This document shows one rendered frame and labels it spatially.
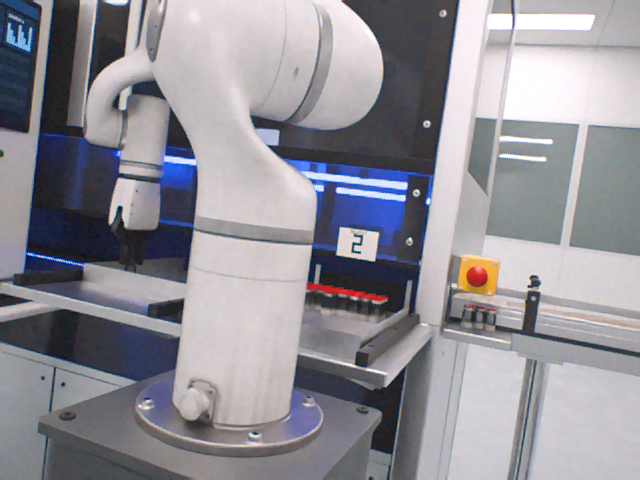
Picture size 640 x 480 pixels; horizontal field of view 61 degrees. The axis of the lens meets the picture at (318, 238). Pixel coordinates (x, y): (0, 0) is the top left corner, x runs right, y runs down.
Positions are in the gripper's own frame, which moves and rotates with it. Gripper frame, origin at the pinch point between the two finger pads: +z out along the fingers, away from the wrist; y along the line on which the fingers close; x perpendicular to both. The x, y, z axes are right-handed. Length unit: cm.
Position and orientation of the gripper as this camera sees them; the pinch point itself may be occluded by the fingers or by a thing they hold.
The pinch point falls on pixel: (132, 254)
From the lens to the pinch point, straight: 116.9
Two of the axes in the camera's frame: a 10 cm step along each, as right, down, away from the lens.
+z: -1.3, 9.9, 0.6
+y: -3.5, 0.1, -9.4
